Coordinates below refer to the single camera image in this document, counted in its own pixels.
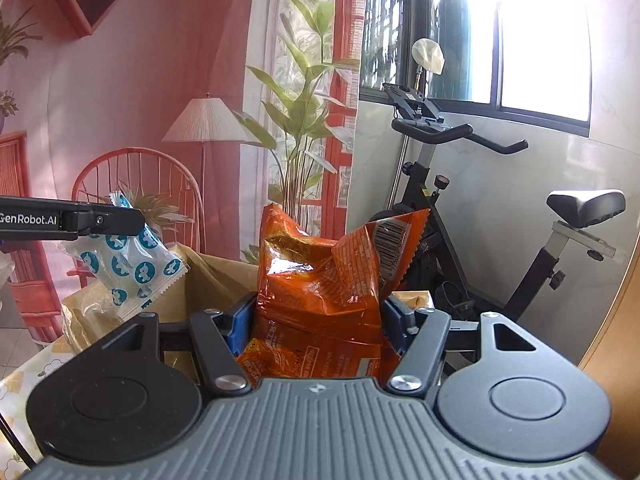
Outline dark-framed window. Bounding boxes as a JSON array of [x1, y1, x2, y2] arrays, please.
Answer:
[[359, 0, 603, 137]]

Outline orange snack bag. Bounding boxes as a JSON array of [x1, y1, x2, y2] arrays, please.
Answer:
[[237, 202, 432, 382]]

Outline wooden panel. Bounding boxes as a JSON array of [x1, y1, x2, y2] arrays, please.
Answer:
[[576, 237, 640, 480]]

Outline brown cardboard box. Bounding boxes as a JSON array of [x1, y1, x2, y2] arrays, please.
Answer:
[[60, 242, 436, 386]]

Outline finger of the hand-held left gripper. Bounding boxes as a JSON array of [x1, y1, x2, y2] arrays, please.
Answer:
[[62, 199, 147, 242]]

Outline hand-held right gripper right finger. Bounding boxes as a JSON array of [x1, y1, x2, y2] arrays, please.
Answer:
[[382, 292, 552, 396]]

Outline black exercise bike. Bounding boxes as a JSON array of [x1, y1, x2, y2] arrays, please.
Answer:
[[367, 82, 628, 367]]

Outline white blue-dotted snack packet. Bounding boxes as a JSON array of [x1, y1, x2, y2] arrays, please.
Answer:
[[59, 191, 189, 324]]

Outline room scene wall poster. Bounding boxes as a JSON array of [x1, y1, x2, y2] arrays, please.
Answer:
[[0, 0, 370, 343]]

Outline plastic-covered pole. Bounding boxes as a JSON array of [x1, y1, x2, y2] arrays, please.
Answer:
[[411, 37, 446, 92]]

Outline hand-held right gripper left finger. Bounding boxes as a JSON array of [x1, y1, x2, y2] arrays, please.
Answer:
[[92, 292, 259, 396]]

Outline thin black rod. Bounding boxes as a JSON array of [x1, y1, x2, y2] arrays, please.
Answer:
[[0, 410, 31, 476]]

